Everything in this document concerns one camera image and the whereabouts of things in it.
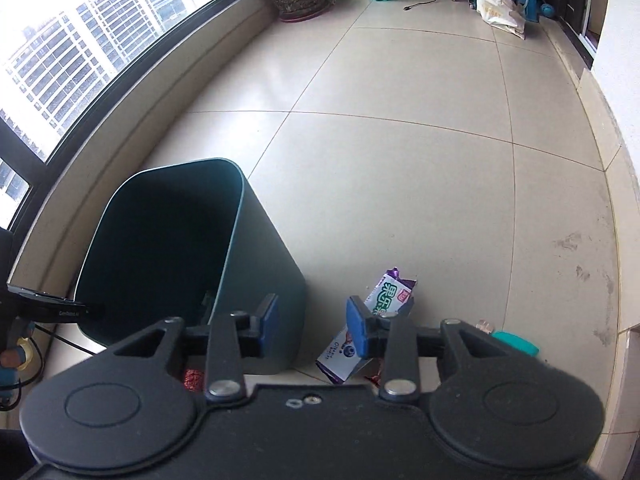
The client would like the white tote bag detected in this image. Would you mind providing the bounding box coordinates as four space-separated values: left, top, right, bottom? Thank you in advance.
462 0 528 41

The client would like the teal plastic trash bin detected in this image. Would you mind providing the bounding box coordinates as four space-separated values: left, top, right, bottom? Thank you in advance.
74 158 308 376

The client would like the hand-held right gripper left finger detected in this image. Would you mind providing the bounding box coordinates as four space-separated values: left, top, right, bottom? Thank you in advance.
112 292 281 403

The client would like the small teal plastic bottle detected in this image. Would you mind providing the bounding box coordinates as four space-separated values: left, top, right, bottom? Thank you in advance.
476 318 541 359

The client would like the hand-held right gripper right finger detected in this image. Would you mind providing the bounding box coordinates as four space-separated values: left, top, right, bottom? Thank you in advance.
346 295 548 403

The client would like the purple white snack packet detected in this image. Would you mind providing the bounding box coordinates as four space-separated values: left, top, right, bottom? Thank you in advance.
316 267 417 386

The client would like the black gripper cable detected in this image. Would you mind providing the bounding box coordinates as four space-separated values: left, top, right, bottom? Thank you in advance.
15 321 97 396

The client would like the red foil snack wrapper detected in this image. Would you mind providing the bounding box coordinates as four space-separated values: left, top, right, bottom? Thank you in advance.
362 359 388 387

